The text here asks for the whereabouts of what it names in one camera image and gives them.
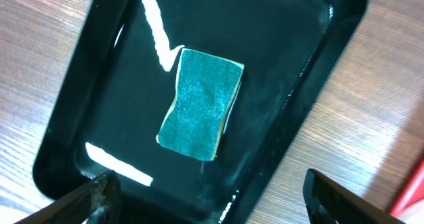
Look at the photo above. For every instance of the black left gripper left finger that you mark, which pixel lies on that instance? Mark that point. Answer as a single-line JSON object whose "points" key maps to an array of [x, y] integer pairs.
{"points": [[97, 201]]}

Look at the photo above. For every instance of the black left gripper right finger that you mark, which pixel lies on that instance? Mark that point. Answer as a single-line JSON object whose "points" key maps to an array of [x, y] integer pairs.
{"points": [[328, 202]]}

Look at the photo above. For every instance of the white plate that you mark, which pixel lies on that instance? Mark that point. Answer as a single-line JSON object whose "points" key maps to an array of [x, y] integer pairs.
{"points": [[414, 214]]}

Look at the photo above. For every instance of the green yellow sponge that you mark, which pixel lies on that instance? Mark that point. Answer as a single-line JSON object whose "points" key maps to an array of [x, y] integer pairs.
{"points": [[205, 89]]}

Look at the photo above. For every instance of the red plastic tray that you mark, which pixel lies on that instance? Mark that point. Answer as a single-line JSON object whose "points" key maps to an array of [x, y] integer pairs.
{"points": [[411, 194]]}

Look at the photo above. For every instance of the black water tray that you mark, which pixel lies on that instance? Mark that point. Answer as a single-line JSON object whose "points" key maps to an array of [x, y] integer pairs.
{"points": [[115, 95]]}

